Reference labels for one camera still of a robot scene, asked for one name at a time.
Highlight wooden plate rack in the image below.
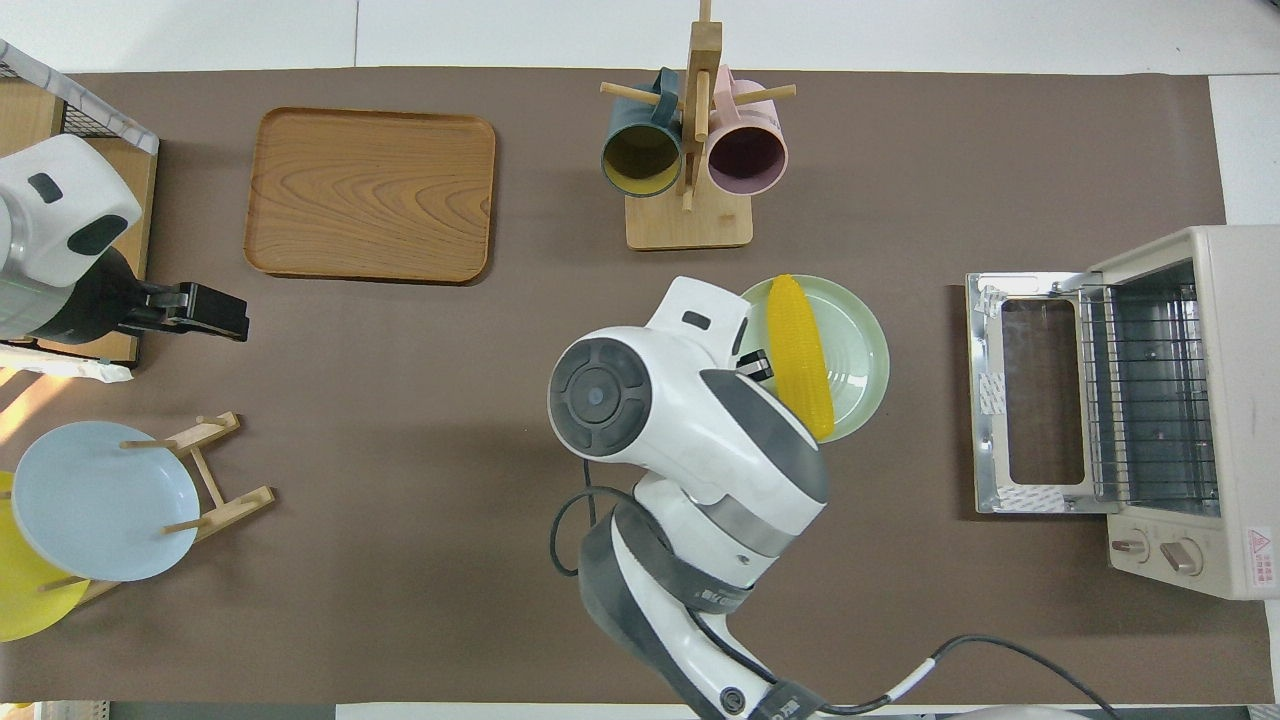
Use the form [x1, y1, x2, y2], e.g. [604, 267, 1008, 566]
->
[40, 410, 276, 606]

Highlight wooden serving tray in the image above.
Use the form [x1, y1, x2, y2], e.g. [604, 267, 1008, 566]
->
[243, 107, 497, 286]

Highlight dark blue mug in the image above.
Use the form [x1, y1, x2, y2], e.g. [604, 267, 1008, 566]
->
[601, 68, 683, 199]

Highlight glass toaster oven door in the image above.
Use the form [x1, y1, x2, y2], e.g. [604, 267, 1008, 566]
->
[965, 272, 1123, 517]

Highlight beige toaster oven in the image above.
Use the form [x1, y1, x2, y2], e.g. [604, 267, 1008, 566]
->
[1088, 225, 1280, 601]

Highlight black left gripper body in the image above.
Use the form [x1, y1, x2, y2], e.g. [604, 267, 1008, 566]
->
[148, 283, 250, 343]

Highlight yellow corn cob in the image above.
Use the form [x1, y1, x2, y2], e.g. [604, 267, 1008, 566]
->
[766, 274, 836, 442]

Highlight pale green plate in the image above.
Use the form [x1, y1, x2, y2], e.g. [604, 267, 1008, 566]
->
[735, 275, 891, 445]

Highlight metal oven wire rack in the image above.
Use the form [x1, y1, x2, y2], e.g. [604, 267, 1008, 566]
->
[1078, 284, 1223, 503]

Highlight yellow plate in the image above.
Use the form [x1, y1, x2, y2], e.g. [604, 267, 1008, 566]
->
[0, 470, 91, 643]

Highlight wooden mug tree stand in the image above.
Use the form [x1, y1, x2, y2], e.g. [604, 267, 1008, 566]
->
[600, 0, 798, 251]

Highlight black wire basket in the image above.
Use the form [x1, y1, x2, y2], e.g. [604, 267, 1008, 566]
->
[0, 58, 157, 143]

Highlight light blue plate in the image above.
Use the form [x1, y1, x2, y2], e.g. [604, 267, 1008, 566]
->
[12, 421, 201, 583]

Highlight brown table mat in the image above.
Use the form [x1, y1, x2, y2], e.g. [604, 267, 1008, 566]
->
[0, 68, 1276, 704]

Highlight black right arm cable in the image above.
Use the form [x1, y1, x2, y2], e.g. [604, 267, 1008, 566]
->
[550, 485, 1123, 720]

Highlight pink mug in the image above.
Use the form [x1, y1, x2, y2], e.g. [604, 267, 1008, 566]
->
[707, 65, 789, 197]

